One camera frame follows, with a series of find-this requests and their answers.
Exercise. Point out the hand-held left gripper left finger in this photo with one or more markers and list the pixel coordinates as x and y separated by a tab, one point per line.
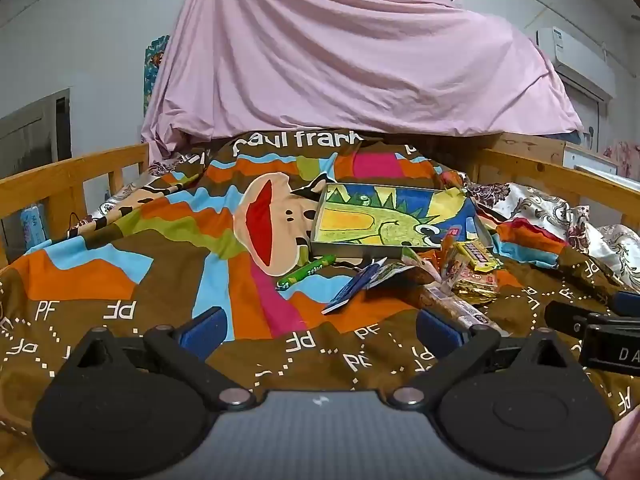
205	329

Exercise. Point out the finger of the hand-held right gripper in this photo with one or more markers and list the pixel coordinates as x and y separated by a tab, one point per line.
565	316
627	304

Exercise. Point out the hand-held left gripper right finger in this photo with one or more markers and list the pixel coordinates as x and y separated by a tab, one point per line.
436	329

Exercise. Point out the clear bread packet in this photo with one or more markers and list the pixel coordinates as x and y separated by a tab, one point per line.
450	305

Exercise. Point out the gold foil snack packet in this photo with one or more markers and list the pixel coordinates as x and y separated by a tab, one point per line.
480	296

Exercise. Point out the red white wafer packet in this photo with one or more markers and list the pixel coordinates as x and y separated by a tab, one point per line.
470	276

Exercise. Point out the orange red snack packet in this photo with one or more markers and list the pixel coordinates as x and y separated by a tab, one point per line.
440	257

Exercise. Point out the yellow snack packet dark label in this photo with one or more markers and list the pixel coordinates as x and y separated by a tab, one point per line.
477	255

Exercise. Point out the blue snack packet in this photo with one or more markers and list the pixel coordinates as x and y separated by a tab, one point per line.
352	290

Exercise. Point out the green candy roll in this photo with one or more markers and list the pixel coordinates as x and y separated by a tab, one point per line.
305	272

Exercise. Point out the dinosaur print tray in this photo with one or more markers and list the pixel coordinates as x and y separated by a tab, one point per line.
380	220

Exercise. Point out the person's right forearm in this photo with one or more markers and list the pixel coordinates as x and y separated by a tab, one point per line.
625	450

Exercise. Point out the colourful printed blanket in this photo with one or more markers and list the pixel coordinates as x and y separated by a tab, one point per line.
150	285

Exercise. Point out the white brown floral quilt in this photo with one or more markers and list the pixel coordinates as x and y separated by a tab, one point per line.
540	210

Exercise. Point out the pink floral cloth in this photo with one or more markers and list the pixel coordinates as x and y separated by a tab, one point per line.
625	157

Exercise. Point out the white cabinet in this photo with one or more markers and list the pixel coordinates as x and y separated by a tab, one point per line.
585	156

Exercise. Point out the blue tissue pack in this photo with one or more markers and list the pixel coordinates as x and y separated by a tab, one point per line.
32	225

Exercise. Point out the white air conditioner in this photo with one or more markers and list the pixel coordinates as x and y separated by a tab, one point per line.
575	55

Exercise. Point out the grey door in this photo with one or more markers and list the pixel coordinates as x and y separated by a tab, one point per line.
30	135

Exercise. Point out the colourful floral cloth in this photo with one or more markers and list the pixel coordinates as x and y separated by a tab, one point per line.
152	70

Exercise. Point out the pink bed sheet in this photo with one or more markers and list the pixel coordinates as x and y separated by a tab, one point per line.
350	60

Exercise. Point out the wooden bed rail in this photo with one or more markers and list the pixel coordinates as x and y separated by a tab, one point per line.
50	180
525	160

